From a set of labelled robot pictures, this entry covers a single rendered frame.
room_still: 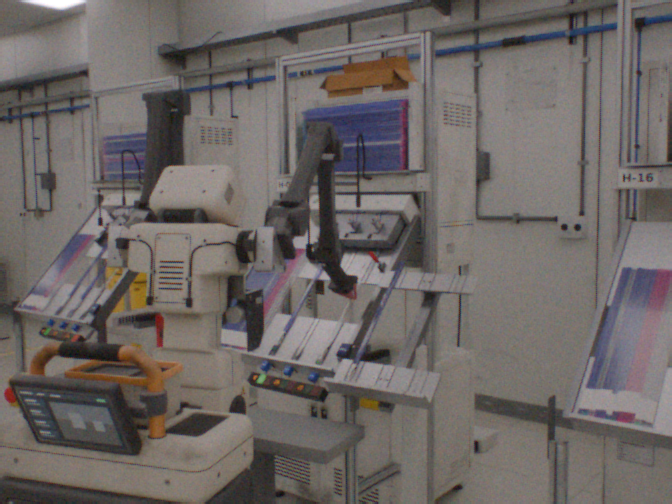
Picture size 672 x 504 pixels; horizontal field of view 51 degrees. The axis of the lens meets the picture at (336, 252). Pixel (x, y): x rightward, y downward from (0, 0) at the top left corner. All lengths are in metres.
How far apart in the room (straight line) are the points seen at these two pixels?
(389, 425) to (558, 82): 2.18
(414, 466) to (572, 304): 1.91
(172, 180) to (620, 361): 1.28
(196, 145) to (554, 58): 1.96
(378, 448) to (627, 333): 1.08
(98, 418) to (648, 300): 1.47
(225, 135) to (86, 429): 2.59
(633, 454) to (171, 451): 1.36
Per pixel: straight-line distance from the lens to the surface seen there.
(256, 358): 2.58
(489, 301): 4.20
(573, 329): 4.03
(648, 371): 2.00
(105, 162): 4.04
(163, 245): 1.81
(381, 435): 2.69
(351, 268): 2.63
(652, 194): 2.48
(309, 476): 3.00
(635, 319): 2.10
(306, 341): 2.50
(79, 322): 3.47
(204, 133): 3.81
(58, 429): 1.59
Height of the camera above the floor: 1.31
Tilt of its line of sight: 5 degrees down
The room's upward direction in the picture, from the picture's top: 1 degrees counter-clockwise
